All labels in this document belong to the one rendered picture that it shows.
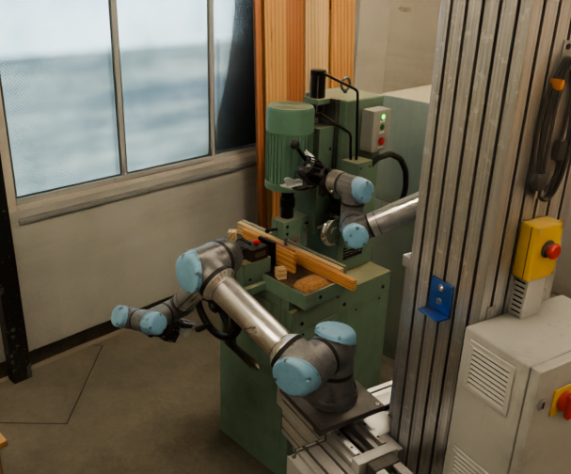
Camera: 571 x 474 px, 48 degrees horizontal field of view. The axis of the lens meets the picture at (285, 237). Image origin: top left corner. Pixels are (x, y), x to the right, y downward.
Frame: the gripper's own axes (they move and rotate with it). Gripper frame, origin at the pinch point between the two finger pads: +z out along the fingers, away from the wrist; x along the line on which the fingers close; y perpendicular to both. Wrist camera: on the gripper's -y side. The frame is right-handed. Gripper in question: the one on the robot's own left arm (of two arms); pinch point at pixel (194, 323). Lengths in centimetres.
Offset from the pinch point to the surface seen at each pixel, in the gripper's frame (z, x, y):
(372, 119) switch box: 22, 21, -97
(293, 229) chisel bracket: 20, 9, -47
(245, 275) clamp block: 2.8, 11.3, -25.1
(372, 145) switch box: 28, 22, -89
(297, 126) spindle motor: -4, 13, -82
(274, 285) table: 12.6, 17.8, -25.6
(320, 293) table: 18.4, 34.4, -30.1
